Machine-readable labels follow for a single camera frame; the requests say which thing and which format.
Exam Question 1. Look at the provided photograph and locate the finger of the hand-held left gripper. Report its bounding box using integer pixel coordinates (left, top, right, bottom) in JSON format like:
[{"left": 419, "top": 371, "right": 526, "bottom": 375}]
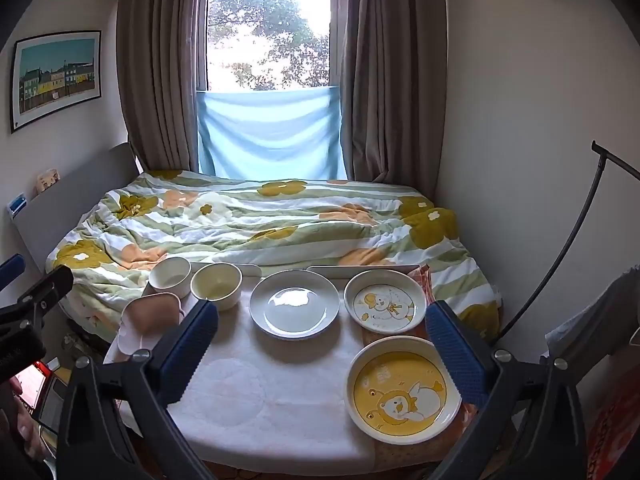
[
  {"left": 0, "top": 253, "right": 27, "bottom": 288},
  {"left": 0, "top": 264, "right": 75, "bottom": 323}
]

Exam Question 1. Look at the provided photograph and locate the person's left hand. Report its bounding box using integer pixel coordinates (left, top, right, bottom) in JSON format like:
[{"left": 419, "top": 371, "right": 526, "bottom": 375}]
[{"left": 7, "top": 377, "right": 51, "bottom": 466}]

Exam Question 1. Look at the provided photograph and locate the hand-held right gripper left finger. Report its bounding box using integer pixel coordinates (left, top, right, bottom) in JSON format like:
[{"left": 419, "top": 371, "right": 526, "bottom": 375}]
[{"left": 57, "top": 300, "right": 221, "bottom": 480}]

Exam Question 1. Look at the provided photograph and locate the white duck print plate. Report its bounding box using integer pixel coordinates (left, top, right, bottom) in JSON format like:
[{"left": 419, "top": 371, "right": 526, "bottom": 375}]
[{"left": 343, "top": 269, "right": 428, "bottom": 335}]

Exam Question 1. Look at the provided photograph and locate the grey clothing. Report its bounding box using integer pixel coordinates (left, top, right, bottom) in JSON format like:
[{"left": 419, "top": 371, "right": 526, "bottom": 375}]
[{"left": 542, "top": 270, "right": 640, "bottom": 386}]

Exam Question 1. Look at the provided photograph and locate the light blue cloth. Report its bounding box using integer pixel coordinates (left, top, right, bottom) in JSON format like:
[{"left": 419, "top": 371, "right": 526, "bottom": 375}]
[{"left": 196, "top": 85, "right": 348, "bottom": 181}]

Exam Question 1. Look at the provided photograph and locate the grey bed headboard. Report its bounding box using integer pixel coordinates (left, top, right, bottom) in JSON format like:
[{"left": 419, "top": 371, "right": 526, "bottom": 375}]
[{"left": 7, "top": 142, "right": 146, "bottom": 273}]

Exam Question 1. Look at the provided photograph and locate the black cable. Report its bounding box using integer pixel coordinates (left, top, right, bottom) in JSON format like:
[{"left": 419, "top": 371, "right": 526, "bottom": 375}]
[{"left": 492, "top": 141, "right": 640, "bottom": 346}]

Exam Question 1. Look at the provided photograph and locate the orange floral cloth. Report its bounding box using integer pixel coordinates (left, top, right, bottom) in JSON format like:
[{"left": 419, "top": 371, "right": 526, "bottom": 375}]
[{"left": 407, "top": 264, "right": 441, "bottom": 306}]

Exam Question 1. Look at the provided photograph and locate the floral striped blanket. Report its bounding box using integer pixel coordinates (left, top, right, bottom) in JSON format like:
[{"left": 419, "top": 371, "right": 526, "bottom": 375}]
[{"left": 46, "top": 169, "right": 501, "bottom": 346}]

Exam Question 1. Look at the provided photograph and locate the red cardboard box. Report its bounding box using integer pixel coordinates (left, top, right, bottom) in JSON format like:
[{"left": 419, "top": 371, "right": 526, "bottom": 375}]
[{"left": 585, "top": 385, "right": 640, "bottom": 480}]

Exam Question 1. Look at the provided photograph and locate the grey-brown curtain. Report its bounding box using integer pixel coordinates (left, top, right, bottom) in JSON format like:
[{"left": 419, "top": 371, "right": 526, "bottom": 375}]
[
  {"left": 116, "top": 0, "right": 211, "bottom": 173},
  {"left": 330, "top": 0, "right": 448, "bottom": 183}
]

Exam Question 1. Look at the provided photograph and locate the white floral tablecloth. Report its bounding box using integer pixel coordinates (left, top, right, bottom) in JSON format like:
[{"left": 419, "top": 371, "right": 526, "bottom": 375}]
[{"left": 102, "top": 275, "right": 481, "bottom": 463}]

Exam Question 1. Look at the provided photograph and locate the yellow duck print plate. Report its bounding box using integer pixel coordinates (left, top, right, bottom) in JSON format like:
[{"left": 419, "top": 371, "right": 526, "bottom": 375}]
[{"left": 346, "top": 335, "right": 463, "bottom": 445}]

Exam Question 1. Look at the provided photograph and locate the plain white plate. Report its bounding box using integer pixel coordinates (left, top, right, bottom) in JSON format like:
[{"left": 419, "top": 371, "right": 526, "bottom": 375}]
[{"left": 249, "top": 270, "right": 341, "bottom": 341}]

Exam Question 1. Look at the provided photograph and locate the cream round bowl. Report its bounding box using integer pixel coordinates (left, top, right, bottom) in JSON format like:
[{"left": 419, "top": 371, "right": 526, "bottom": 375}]
[{"left": 190, "top": 262, "right": 244, "bottom": 312}]

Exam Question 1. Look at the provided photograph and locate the pink square bowl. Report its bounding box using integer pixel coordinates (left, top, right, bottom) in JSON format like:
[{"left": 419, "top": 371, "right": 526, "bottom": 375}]
[{"left": 120, "top": 292, "right": 187, "bottom": 351}]

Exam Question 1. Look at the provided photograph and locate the window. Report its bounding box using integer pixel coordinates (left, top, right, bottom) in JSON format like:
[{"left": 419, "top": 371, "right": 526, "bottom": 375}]
[{"left": 206, "top": 0, "right": 333, "bottom": 93}]

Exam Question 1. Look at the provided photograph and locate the white rectangular tray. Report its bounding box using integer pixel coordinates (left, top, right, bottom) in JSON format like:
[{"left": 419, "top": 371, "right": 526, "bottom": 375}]
[{"left": 102, "top": 280, "right": 201, "bottom": 366}]

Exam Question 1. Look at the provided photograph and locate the framed wall poster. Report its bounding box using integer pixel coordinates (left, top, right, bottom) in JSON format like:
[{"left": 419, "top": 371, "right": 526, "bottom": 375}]
[{"left": 10, "top": 30, "right": 103, "bottom": 135}]

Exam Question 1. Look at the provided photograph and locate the small red box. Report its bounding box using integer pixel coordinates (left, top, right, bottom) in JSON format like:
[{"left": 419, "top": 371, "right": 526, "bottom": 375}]
[{"left": 15, "top": 360, "right": 56, "bottom": 411}]

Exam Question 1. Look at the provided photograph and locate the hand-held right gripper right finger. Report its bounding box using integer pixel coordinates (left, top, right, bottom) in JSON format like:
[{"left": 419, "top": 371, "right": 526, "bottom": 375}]
[{"left": 425, "top": 301, "right": 588, "bottom": 480}]

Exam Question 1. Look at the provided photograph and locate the white round bowl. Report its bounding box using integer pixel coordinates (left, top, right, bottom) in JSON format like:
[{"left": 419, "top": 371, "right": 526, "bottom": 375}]
[{"left": 148, "top": 256, "right": 193, "bottom": 293}]

